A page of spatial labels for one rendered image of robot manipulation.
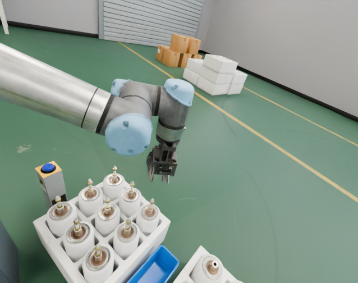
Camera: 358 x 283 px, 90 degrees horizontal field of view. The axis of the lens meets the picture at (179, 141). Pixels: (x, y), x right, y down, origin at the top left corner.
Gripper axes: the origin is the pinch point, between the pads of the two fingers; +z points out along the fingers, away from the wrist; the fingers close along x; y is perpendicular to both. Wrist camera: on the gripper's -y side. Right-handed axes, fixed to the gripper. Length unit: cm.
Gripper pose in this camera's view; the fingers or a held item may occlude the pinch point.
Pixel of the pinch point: (157, 177)
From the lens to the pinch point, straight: 66.2
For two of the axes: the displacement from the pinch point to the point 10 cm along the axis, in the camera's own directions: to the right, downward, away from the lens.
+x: 9.7, 1.2, 2.3
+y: 1.2, 6.0, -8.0
